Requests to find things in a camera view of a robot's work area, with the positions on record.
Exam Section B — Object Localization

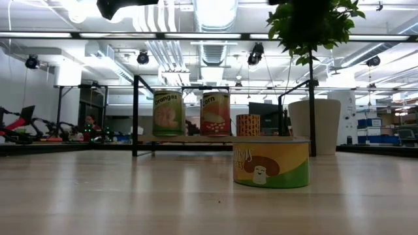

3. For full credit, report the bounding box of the blue storage bin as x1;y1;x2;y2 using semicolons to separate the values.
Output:
357;134;401;145

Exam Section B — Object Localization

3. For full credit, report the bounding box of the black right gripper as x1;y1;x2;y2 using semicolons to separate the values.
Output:
287;0;330;46

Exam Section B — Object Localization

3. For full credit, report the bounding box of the black ceiling spot lamp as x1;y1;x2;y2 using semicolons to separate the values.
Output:
247;42;265;66
365;55;381;68
136;50;150;65
25;54;40;70

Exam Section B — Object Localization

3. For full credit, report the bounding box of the black rack frame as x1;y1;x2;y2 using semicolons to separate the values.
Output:
54;84;109;141

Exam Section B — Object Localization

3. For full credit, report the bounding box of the black overhead gantry bar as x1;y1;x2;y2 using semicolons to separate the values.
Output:
0;30;418;43

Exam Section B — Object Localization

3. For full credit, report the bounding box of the person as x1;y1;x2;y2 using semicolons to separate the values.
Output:
83;114;101;142

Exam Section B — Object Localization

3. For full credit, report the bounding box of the short mushroom can yellow green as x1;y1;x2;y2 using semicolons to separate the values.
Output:
232;140;310;189

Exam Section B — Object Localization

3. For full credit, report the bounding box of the tall corn can orange label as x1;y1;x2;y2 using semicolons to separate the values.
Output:
200;91;231;137

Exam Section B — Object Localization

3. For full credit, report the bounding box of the short bean-pattern yellow can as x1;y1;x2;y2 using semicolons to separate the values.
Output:
236;114;261;137

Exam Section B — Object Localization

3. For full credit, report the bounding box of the black monitor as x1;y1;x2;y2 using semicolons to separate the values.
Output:
248;101;281;135

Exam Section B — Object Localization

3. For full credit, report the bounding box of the white plant pot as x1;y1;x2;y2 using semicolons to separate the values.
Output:
287;99;342;156

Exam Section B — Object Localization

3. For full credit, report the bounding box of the distant black gantry frame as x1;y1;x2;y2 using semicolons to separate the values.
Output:
181;85;231;99

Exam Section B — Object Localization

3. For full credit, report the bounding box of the tall oranges can green label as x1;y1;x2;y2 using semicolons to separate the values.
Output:
152;90;185;137

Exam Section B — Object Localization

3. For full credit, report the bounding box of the green leafy plant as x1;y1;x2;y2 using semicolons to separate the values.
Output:
266;0;366;66

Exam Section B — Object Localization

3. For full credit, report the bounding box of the wooden shelf with black frame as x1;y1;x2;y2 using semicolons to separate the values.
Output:
132;75;317;157

